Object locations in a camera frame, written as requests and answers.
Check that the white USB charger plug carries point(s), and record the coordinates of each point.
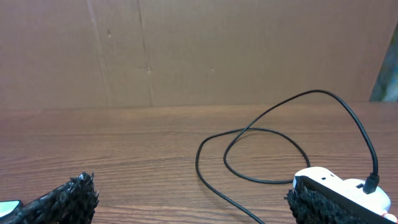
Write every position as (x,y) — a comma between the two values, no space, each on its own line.
(377,202)

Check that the colourful painted panel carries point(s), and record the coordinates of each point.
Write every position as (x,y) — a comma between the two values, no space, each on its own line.
(385,87)

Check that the Samsung Galaxy smartphone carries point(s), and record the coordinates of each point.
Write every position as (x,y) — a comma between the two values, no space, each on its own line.
(8,207)

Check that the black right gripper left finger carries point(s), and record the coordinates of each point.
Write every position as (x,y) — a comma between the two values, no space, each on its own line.
(74,202)

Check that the white power strip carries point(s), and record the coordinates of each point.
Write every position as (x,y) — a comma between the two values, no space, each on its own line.
(332,181)

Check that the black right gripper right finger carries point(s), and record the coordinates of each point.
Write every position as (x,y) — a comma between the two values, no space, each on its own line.
(313,203)

